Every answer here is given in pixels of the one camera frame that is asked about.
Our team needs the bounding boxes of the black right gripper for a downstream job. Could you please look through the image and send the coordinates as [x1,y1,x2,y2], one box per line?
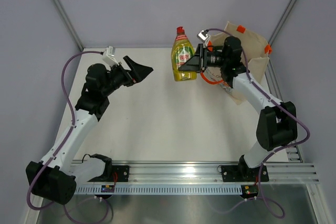
[179,44,228,73]

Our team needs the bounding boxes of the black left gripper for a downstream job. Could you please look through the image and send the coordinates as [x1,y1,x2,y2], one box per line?
[101,56,152,97]

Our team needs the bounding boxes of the yellow dish soap bottle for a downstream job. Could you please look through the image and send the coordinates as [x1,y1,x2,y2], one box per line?
[171,26,197,82]

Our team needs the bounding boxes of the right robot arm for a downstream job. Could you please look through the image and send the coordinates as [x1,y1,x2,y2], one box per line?
[178,36,298,180]

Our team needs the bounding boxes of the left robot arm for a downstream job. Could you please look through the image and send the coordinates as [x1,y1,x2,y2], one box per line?
[26,56,153,209]

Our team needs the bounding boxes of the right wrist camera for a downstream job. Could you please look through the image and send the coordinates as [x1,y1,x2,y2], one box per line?
[197,30,211,46]

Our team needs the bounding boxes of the beige canvas bag orange handles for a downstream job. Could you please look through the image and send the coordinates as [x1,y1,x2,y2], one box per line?
[201,22,272,105]

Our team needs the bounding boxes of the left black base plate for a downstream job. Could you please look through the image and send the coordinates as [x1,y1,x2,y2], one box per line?
[101,165,130,183]

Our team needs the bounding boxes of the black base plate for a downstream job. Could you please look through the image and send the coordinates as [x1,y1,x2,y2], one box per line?
[101,165,130,183]
[220,165,269,183]

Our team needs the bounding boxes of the aluminium mounting rail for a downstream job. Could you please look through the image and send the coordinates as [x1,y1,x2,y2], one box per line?
[69,159,320,185]

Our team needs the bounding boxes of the left aluminium frame post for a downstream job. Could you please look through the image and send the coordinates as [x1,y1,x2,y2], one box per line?
[51,0,84,51]

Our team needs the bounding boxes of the aluminium frame post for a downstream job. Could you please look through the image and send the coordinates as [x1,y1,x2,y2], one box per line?
[264,0,314,51]
[51,0,84,51]

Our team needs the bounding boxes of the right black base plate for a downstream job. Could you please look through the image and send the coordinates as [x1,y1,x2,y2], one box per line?
[220,165,269,183]

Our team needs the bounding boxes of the white slotted cable duct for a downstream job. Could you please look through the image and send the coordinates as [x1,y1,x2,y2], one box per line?
[75,184,242,195]

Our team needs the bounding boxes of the right aluminium frame post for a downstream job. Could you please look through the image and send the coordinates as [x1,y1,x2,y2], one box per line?
[264,0,314,51]

